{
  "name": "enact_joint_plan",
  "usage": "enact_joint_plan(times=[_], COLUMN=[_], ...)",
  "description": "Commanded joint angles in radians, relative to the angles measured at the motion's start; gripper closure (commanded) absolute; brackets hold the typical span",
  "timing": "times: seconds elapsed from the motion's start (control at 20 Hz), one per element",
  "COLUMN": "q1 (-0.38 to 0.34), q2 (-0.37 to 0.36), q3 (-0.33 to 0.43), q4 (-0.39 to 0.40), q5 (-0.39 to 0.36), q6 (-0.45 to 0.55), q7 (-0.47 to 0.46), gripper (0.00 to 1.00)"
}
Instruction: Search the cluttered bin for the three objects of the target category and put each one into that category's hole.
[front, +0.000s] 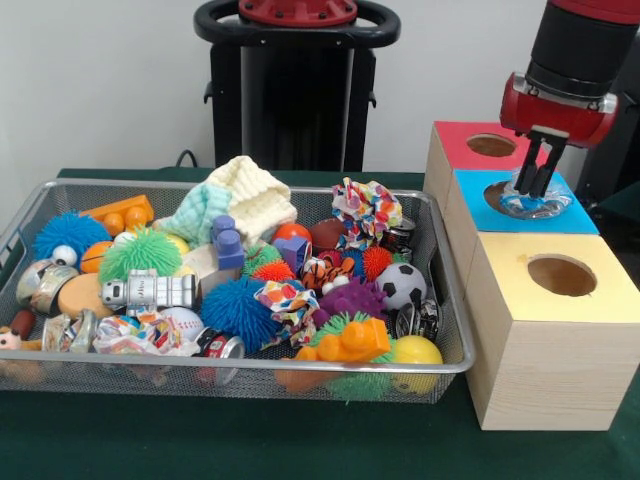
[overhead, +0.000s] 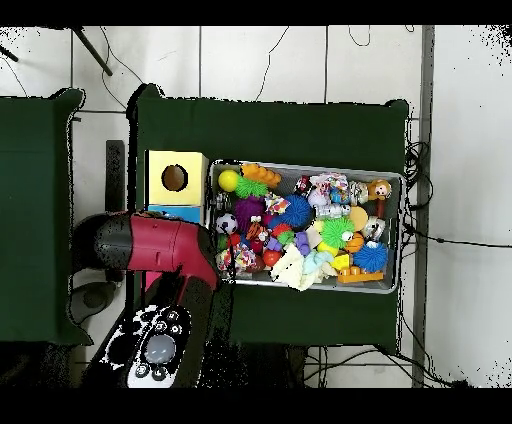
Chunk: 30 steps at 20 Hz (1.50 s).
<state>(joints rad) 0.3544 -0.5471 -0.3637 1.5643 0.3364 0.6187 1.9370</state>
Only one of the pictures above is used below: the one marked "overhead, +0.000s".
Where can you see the colourful fabric bow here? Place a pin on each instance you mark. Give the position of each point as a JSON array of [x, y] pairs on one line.
[[276, 203]]

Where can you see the green spiky ball with eyes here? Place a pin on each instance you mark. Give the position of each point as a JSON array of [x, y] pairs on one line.
[[336, 232]]

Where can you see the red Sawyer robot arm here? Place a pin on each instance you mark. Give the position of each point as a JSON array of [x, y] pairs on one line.
[[160, 244]]

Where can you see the wooden box with three holes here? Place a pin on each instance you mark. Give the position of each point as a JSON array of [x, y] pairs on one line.
[[192, 180]]

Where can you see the clear mesh bin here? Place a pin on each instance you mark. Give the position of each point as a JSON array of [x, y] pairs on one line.
[[360, 286]]

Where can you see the purple spiky ball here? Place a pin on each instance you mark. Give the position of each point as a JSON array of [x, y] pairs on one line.
[[248, 210]]

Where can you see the small soccer ball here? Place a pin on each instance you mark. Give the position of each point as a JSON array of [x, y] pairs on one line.
[[226, 224]]

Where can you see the orange toy block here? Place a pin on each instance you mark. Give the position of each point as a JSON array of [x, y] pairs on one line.
[[260, 174]]

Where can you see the blue spiky ball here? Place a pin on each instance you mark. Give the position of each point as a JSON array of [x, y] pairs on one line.
[[296, 211]]

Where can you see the yellow ball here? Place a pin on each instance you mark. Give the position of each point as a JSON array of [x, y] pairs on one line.
[[228, 180]]

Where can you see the cream knitted cloth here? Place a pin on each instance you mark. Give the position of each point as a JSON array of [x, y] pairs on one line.
[[296, 268]]

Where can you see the silver toy robot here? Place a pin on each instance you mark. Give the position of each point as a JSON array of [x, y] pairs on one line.
[[332, 210]]

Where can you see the dark green tablecloth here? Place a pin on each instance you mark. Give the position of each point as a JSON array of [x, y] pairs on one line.
[[260, 132], [32, 200]]

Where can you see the small basketball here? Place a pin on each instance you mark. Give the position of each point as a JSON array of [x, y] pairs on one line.
[[355, 242]]

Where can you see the brown plush monkey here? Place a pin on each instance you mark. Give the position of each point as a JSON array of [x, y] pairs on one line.
[[379, 189]]

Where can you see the black flat panel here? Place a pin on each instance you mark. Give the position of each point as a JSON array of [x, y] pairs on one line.
[[115, 176]]

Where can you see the black tripod leg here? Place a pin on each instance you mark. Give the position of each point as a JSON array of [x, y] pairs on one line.
[[10, 54], [92, 51]]

